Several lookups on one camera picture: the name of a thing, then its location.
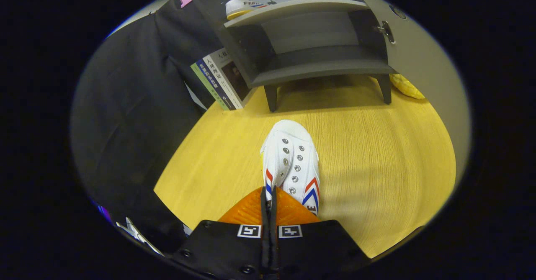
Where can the dark grey shoe cabinet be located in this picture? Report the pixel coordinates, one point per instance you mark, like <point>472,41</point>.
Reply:
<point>318,66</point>

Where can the white spine book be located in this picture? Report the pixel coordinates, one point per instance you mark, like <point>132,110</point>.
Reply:
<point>234,81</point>

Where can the dark blue spine book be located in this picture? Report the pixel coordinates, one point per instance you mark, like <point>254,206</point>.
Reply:
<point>213,83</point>

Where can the black backdrop cloth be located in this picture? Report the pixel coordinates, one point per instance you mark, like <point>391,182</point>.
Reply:
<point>125,104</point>

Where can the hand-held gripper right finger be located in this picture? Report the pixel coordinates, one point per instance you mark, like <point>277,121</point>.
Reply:
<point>275,250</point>

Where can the yellow plush toy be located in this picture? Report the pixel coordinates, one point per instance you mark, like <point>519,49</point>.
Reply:
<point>406,86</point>

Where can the white canvas shoe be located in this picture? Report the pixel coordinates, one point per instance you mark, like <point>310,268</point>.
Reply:
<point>289,146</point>
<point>238,8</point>

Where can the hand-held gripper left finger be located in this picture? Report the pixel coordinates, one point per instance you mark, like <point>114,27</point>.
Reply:
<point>264,250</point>

